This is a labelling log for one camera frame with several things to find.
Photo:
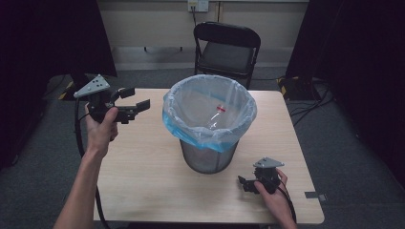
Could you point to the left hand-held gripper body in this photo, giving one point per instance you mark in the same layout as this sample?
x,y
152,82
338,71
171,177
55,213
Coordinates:
x,y
95,86

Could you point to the black folding chair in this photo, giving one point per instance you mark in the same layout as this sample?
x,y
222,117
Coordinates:
x,y
227,54

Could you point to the yellow black striped floor tape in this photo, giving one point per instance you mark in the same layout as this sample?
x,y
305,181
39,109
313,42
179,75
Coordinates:
x,y
66,90

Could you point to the grey floor tape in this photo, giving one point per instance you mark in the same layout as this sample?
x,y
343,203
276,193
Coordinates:
x,y
315,195

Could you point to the translucent blue bin bag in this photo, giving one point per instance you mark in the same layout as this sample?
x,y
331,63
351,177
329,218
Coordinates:
x,y
197,127

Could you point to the white wall socket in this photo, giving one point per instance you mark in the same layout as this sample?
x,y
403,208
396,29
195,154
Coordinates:
x,y
198,5

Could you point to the person's left hand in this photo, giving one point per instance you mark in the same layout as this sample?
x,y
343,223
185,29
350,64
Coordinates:
x,y
100,133

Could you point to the clear plastic bottle red label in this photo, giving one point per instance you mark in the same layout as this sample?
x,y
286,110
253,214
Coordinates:
x,y
216,117

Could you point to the black mesh waste bin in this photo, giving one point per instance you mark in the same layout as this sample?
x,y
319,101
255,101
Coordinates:
x,y
207,159

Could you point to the person's right hand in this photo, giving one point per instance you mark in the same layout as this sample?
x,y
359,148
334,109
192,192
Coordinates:
x,y
273,200

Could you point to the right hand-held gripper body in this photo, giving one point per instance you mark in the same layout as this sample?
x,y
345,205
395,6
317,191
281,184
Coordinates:
x,y
267,175

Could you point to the dark curtain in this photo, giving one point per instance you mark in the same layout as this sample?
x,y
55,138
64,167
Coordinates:
x,y
38,47
359,63

